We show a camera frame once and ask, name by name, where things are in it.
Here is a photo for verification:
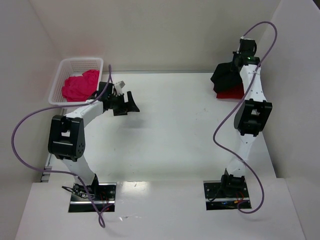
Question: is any folded red t shirt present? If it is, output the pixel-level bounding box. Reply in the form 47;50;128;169
216;83;245;100

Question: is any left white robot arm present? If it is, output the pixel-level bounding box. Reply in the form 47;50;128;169
48;81;140;196

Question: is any magenta t shirt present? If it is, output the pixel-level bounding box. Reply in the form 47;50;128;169
61;69;100;102

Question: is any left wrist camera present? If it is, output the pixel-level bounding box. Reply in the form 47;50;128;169
113;81;126;97

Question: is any white plastic basket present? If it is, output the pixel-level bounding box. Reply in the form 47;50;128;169
48;57;104;106

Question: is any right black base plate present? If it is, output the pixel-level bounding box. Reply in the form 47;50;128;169
203;181;252;211

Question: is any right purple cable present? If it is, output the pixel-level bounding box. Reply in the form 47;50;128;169
212;21;279;214

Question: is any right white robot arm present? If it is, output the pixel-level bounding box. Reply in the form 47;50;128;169
221;38;273;198

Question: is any black t shirt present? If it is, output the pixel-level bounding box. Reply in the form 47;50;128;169
210;62;242;94

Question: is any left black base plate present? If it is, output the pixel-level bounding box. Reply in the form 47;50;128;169
62;183;117;213

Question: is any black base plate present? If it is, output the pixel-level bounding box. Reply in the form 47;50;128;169
203;181;252;211
62;183;117;213

